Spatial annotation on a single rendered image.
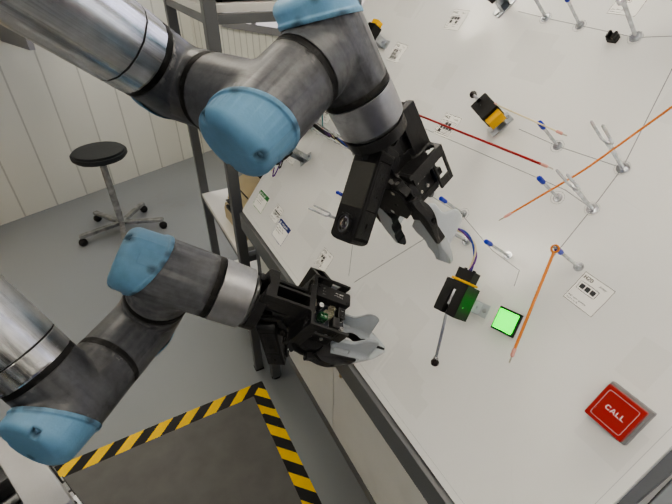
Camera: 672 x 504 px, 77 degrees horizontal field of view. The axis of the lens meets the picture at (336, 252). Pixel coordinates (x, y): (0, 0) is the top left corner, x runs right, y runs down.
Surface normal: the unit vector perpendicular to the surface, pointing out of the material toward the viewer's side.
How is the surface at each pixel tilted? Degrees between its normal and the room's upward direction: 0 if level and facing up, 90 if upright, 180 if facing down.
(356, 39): 75
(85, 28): 109
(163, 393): 0
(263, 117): 59
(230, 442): 0
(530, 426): 53
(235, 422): 0
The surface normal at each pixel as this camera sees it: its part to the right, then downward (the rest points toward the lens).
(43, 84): 0.78, 0.37
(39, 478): 0.01, -0.81
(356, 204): -0.75, -0.18
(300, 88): 0.58, 0.05
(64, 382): 0.76, -0.17
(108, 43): 0.56, 0.71
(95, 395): 0.87, -0.22
